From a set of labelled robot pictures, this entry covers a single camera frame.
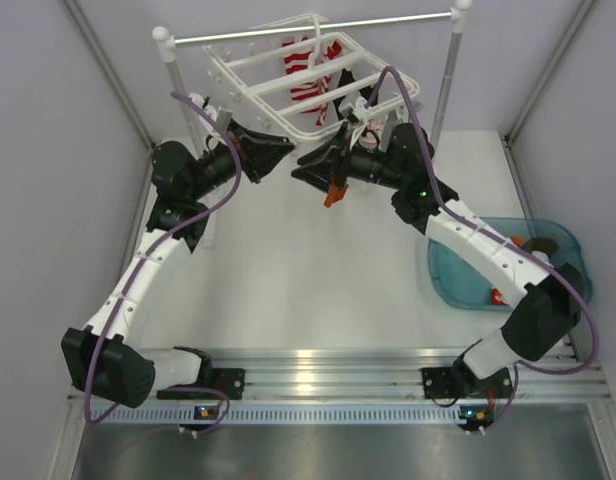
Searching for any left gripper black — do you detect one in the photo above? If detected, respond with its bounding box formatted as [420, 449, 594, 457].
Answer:
[187, 118, 293, 200]

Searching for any black sock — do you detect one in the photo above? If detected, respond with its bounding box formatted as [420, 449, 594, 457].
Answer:
[332, 69, 355, 121]

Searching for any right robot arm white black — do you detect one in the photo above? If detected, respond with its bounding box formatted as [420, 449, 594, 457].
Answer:
[291, 123, 583, 397]

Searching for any aluminium mounting rail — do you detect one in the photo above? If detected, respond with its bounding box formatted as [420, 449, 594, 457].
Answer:
[208, 348, 612, 404]

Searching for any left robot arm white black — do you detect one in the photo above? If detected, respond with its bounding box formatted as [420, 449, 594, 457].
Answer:
[61, 121, 294, 408]

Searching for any red white striped sock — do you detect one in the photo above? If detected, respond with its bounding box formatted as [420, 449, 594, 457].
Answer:
[281, 38, 325, 116]
[315, 41, 342, 127]

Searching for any silver metal clothes rack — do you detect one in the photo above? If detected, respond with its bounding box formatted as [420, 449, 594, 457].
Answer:
[149, 16, 482, 249]

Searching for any white sock red trim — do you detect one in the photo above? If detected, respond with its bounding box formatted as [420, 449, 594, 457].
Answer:
[359, 120, 386, 151]

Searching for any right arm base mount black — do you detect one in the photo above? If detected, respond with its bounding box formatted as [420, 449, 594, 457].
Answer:
[421, 365, 513, 408]

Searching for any brown sock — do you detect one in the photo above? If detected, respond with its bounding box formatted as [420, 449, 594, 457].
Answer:
[521, 237, 559, 257]

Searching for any white plastic sock hanger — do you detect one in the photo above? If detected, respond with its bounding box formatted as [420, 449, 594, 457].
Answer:
[203, 14, 406, 143]

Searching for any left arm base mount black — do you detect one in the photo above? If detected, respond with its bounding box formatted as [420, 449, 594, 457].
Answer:
[208, 368, 246, 400]

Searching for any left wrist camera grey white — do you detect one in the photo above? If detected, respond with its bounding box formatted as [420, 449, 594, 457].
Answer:
[189, 92, 233, 129]

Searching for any orange sock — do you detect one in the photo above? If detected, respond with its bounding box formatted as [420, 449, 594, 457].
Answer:
[490, 288, 508, 306]
[323, 184, 348, 208]

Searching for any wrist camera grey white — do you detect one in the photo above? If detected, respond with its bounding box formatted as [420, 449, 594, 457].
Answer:
[189, 92, 233, 129]
[339, 97, 371, 147]

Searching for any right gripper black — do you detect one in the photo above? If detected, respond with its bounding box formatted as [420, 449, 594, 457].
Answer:
[292, 123, 406, 195]

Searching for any slotted grey cable duct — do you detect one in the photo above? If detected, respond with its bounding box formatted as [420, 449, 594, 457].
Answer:
[87, 402, 495, 426]

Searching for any blue plastic basin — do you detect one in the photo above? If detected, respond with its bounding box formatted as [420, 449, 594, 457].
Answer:
[427, 217, 593, 313]

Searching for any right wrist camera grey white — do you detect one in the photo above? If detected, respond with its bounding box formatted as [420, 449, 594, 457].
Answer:
[339, 97, 371, 147]

